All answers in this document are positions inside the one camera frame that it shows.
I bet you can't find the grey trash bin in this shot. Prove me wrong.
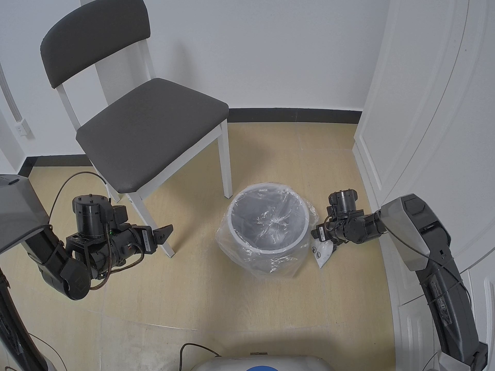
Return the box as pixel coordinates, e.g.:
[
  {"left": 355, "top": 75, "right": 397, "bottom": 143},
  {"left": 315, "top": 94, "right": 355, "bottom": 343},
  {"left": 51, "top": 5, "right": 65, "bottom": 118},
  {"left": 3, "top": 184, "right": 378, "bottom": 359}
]
[{"left": 226, "top": 183, "right": 312, "bottom": 275}]

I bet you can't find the clear printed wrapper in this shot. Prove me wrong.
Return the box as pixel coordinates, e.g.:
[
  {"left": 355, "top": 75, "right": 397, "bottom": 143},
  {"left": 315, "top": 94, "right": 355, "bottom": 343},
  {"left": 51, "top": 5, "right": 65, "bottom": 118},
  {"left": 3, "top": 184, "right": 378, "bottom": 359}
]
[{"left": 310, "top": 240, "right": 335, "bottom": 270}]

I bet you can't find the clear plastic bag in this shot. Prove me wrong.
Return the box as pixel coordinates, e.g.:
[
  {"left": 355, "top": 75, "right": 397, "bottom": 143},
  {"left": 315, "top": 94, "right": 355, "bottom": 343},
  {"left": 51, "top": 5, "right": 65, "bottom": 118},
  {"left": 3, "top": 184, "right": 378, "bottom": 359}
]
[{"left": 216, "top": 182, "right": 318, "bottom": 279}]

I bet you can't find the black cable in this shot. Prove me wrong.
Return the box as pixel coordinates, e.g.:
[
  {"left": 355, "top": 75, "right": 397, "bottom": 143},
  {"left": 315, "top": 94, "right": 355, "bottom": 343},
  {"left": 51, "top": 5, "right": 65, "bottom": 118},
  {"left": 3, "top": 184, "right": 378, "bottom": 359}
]
[
  {"left": 180, "top": 343, "right": 223, "bottom": 368},
  {"left": 49, "top": 172, "right": 110, "bottom": 229}
]

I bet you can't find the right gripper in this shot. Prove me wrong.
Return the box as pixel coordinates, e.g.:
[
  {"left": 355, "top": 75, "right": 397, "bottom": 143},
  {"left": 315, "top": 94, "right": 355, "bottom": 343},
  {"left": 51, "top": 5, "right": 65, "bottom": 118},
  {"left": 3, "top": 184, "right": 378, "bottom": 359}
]
[{"left": 315, "top": 222, "right": 343, "bottom": 247}]

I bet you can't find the grey and white chair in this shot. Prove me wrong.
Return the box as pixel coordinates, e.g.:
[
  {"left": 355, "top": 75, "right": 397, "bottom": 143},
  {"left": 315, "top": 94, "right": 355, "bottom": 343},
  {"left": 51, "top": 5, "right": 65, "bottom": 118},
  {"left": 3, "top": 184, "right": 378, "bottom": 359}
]
[{"left": 40, "top": 0, "right": 233, "bottom": 260}]

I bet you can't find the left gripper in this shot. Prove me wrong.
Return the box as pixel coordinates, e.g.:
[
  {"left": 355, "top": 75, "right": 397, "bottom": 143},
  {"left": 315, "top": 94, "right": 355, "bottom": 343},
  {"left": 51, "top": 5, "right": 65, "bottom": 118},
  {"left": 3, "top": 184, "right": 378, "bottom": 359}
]
[{"left": 111, "top": 224, "right": 174, "bottom": 264}]

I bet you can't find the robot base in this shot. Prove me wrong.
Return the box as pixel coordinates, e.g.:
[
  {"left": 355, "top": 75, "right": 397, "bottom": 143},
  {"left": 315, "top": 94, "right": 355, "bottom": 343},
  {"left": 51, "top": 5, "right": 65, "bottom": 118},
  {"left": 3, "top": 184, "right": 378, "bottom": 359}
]
[{"left": 191, "top": 356, "right": 329, "bottom": 371}]

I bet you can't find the white cable duct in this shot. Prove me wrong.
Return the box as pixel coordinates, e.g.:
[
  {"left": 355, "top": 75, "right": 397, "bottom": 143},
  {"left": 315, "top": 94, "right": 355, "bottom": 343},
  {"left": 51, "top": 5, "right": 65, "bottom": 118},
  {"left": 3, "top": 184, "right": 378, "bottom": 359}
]
[{"left": 0, "top": 58, "right": 24, "bottom": 124}]

